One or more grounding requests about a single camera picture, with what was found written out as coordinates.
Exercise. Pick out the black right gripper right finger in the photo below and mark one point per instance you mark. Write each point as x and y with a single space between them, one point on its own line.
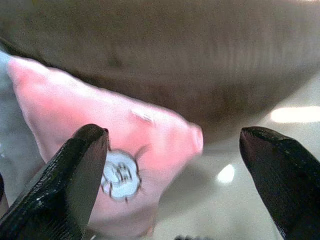
287 180

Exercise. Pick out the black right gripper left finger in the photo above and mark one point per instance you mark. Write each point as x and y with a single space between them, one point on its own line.
57 190

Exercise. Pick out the pink pillow with white print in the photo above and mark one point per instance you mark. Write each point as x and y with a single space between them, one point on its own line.
75 107

